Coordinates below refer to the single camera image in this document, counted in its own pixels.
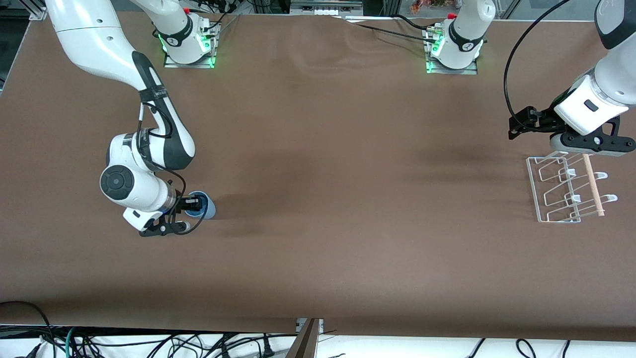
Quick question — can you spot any blue plastic cup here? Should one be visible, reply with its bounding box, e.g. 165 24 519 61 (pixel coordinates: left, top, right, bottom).
184 190 217 220

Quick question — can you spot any orange background clutter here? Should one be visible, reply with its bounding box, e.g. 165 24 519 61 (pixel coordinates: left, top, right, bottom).
410 0 460 14

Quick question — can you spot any white power strip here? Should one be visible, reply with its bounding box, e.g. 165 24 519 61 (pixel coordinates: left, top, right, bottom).
290 0 364 16

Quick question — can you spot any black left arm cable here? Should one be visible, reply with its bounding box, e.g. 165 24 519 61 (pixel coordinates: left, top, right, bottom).
503 0 572 131

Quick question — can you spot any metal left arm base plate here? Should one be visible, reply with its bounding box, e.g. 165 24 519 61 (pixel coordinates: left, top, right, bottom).
425 27 478 75

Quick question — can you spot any white wire cup rack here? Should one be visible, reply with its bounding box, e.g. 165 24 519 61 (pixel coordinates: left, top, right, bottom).
526 152 618 223

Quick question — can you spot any black tangled floor cable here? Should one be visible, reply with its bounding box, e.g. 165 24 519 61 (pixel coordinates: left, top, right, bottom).
149 332 299 358

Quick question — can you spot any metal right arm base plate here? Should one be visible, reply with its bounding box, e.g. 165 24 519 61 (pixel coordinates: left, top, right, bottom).
163 22 217 69

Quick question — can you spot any black table cable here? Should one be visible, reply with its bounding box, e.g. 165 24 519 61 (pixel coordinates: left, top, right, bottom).
394 14 443 31
343 17 438 43

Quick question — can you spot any teal floor cable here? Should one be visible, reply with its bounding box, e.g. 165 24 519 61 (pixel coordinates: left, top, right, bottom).
64 327 82 358

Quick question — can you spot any black looped floor cable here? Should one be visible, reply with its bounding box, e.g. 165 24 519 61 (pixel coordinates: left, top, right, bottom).
0 300 54 358

